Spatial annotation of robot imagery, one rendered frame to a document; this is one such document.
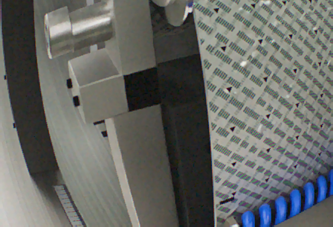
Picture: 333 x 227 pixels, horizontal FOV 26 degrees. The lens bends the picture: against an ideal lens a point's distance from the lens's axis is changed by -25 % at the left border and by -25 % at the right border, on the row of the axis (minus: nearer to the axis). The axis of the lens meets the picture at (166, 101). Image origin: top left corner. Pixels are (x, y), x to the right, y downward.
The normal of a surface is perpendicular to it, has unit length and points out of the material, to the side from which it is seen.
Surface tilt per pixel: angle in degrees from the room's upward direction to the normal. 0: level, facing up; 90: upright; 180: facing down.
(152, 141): 90
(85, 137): 0
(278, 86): 90
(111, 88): 90
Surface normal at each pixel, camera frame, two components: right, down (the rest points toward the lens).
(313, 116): 0.30, 0.45
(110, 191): -0.12, -0.86
